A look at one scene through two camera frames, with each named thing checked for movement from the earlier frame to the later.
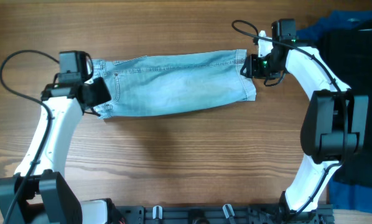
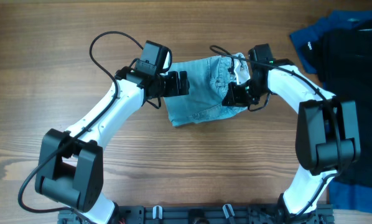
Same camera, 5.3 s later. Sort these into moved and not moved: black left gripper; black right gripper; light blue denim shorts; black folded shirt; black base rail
Moved: black left gripper; light blue denim shorts; black right gripper
Not moved: black folded shirt; black base rail
